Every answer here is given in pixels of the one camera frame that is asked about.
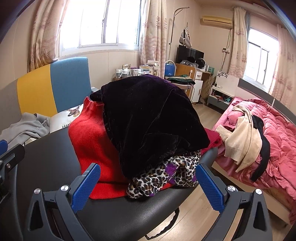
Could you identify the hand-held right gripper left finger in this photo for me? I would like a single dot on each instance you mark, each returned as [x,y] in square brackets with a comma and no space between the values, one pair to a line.
[86,187]

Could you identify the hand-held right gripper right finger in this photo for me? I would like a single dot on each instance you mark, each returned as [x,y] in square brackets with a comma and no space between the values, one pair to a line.
[210,190]

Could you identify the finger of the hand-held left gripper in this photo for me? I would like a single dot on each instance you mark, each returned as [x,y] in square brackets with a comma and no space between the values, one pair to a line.
[2,145]
[13,153]

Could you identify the dark purple velvet garment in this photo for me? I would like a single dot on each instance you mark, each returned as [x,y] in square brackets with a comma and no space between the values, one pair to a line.
[150,115]

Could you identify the grey garment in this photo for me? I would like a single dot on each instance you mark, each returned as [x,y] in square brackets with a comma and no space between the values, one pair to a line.
[23,129]

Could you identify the red knit sweater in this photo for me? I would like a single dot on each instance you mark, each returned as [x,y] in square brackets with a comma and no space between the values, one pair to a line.
[92,143]

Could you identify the white deer print pillow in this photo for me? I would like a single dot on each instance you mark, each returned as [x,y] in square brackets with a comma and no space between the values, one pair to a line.
[62,120]

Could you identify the leopard print garment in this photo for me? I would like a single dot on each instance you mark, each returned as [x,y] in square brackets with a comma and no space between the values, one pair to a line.
[150,178]

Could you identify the cream sweater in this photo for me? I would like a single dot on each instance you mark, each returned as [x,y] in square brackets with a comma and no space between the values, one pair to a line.
[245,136]

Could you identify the black garment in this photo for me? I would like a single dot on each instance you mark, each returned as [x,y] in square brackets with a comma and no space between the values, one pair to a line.
[264,148]

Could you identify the pink quilt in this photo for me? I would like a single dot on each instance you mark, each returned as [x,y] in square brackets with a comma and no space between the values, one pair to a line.
[279,143]

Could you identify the grey bedside cabinet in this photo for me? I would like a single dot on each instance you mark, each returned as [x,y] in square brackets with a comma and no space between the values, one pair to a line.
[217,99]

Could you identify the white flower decal panel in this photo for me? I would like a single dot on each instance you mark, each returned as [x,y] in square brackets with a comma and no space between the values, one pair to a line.
[227,80]

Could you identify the bed with grey headboard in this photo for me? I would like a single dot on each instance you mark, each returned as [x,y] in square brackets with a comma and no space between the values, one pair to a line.
[254,87]

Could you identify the folded dark green cloth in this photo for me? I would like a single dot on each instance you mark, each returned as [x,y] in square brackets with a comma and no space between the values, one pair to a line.
[180,79]

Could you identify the beige patterned curtain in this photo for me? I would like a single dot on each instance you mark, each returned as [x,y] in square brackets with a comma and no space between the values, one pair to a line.
[155,34]
[285,69]
[238,41]
[44,34]

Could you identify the wooden desk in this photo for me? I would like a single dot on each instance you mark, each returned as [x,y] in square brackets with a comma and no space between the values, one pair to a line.
[182,69]

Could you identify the small desk fan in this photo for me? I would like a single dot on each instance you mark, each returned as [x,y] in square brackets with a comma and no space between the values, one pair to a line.
[200,63]

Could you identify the blue plastic container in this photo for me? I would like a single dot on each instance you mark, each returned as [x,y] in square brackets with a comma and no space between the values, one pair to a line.
[170,69]

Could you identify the cluttered wooden side table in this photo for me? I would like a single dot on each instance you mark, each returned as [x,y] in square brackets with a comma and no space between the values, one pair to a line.
[138,70]

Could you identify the black monitor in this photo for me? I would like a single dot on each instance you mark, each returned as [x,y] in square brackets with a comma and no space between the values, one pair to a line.
[187,53]

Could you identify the small bright window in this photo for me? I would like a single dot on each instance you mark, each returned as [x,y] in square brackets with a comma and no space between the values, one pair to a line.
[259,58]

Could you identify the grey hanging bag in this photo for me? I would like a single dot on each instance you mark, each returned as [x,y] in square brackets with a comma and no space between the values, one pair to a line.
[186,38]

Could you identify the large bright window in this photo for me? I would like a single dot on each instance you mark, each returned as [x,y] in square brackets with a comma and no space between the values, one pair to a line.
[97,23]

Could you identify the metal floor stand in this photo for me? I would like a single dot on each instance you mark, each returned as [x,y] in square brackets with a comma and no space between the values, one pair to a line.
[171,34]

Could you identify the wall air conditioner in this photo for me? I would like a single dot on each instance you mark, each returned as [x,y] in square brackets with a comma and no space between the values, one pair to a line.
[216,22]

